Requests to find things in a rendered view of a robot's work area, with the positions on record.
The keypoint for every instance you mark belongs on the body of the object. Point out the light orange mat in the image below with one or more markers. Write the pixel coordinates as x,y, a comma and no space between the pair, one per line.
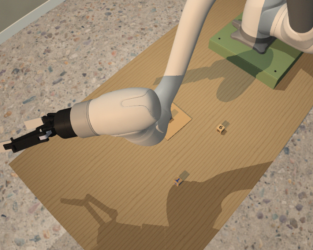
178,121

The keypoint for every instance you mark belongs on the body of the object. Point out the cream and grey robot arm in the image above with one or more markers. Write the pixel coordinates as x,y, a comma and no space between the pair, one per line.
141,115

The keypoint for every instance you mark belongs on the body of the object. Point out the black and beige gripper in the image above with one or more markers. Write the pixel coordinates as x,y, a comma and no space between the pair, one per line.
51,125

